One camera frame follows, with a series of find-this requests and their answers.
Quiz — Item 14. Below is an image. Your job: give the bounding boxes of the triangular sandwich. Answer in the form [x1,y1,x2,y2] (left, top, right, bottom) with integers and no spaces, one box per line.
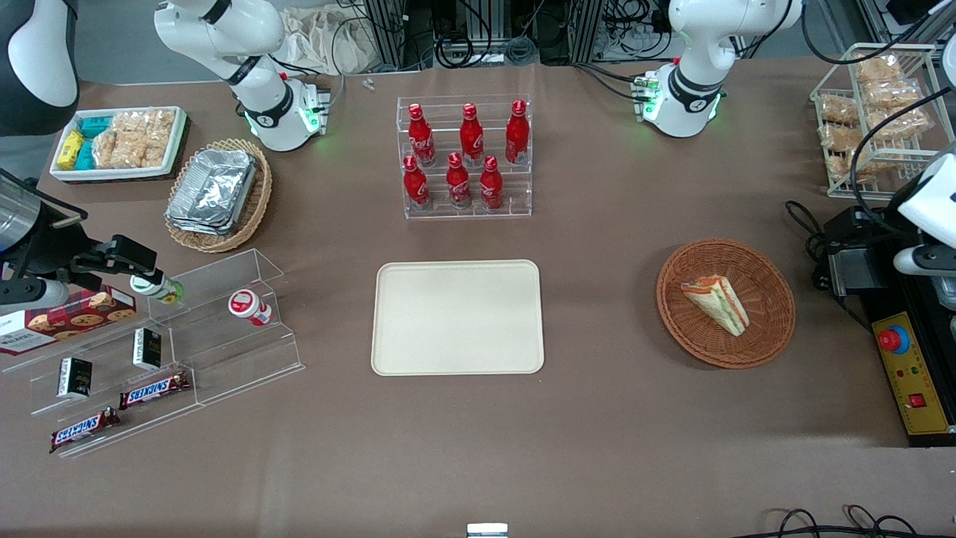
[680,274,751,338]

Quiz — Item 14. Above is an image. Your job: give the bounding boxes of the white rectangular snack tray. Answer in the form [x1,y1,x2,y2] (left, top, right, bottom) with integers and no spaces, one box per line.
[48,105,188,183]

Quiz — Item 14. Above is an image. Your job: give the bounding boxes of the aluminium foil tray stack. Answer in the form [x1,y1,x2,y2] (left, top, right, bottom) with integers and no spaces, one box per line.
[166,148,259,238]

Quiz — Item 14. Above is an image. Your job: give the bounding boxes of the light wicker basket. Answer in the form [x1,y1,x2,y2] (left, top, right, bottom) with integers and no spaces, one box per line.
[164,137,274,254]

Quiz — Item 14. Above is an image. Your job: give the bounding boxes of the beige plastic tray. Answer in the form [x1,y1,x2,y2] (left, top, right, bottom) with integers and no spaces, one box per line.
[370,259,546,377]

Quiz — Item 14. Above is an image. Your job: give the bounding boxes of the brown wicker basket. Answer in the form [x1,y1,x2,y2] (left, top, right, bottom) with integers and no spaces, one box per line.
[656,238,797,370]

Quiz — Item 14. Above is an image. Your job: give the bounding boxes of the green label small bottle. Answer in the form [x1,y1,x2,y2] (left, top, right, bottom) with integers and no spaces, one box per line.
[130,273,184,306]

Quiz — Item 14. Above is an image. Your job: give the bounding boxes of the red chocolate cookie box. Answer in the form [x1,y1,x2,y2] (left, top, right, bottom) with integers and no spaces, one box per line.
[0,285,138,356]

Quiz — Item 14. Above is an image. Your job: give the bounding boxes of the small black box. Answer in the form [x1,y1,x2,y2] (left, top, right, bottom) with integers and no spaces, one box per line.
[58,356,93,399]
[132,327,163,372]

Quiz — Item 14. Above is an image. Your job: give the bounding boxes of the rice cracker bag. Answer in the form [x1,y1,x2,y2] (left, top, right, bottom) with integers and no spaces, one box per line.
[863,78,921,110]
[112,109,177,136]
[819,95,861,125]
[119,132,171,168]
[854,55,902,84]
[819,123,865,153]
[869,105,932,140]
[825,149,873,185]
[92,130,125,170]

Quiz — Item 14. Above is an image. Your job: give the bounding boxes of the yellow snack packet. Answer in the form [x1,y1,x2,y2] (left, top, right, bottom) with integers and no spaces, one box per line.
[57,130,86,170]

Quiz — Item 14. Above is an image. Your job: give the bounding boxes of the clear acrylic step shelf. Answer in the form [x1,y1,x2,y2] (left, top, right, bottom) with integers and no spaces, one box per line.
[144,248,305,409]
[0,318,201,459]

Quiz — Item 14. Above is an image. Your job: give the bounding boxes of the red white small bottle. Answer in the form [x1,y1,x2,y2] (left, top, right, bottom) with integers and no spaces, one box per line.
[227,289,274,327]

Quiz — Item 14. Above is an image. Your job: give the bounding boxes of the snickers chocolate bar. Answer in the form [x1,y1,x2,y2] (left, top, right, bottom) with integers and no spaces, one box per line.
[119,371,192,411]
[49,406,121,454]

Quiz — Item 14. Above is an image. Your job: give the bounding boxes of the beige cloth bag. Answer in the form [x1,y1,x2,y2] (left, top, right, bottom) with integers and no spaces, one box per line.
[282,4,376,76]

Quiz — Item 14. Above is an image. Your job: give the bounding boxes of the red cola bottle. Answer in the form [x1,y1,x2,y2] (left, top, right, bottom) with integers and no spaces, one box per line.
[505,99,531,166]
[479,155,505,211]
[459,102,485,167]
[407,103,437,167]
[446,152,473,210]
[403,155,431,211]

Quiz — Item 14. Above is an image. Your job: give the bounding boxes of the clear acrylic bottle rack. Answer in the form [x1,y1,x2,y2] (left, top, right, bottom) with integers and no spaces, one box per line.
[395,94,533,220]

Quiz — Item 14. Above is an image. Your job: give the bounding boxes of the black grey power box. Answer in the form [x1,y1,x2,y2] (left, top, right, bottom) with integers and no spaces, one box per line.
[824,205,901,300]

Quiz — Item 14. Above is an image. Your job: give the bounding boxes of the black yellow control box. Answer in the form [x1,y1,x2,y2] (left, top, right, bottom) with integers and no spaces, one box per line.
[859,275,956,448]

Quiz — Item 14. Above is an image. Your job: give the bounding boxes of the black base cables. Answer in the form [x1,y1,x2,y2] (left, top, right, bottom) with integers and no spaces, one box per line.
[574,61,652,103]

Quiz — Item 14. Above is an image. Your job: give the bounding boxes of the black power cable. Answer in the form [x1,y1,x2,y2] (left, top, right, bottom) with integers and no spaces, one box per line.
[783,200,831,293]

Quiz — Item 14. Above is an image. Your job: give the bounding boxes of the white wire rack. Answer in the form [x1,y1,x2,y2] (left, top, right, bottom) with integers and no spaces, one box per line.
[810,43,956,200]

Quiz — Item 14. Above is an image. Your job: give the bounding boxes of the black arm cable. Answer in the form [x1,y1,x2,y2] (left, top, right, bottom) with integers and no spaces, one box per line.
[849,87,956,234]

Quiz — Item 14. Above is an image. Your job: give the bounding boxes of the black floor cables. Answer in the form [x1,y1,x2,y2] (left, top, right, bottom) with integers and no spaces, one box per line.
[747,504,956,538]

